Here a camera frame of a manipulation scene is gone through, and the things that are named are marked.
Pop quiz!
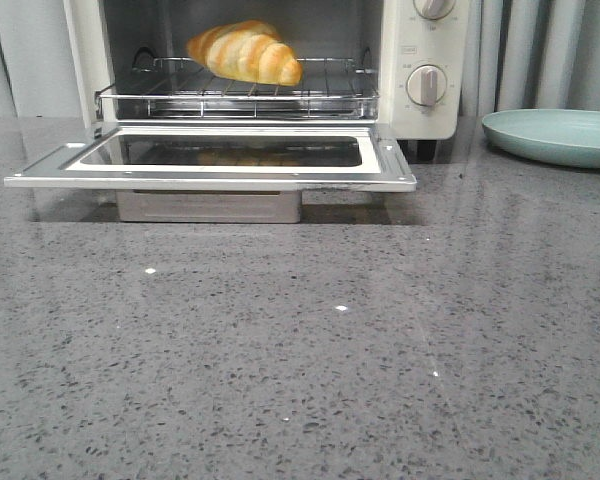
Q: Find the glass oven door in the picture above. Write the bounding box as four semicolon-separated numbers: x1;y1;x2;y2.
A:
4;122;416;193

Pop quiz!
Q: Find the golden croissant bread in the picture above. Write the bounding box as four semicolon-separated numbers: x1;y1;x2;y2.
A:
186;20;303;86

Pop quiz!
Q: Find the black right oven foot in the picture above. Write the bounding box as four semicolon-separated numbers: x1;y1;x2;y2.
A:
416;140;438;163

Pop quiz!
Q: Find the lower beige oven knob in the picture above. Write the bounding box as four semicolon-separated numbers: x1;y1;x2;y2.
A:
405;65;447;107

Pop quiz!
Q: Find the beige oven knob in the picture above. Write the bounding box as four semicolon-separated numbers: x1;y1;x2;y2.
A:
413;0;455;21
405;65;447;107

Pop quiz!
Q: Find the white Toshiba toaster oven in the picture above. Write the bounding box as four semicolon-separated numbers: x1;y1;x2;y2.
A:
64;1;470;142

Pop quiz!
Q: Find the upper beige oven knob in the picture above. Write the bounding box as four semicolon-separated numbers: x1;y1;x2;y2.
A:
413;0;455;21

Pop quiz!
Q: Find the light green plate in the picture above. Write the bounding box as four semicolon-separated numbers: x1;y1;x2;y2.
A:
482;109;600;169

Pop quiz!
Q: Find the metal wire oven rack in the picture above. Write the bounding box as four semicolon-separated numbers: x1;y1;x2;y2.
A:
94;57;379;121

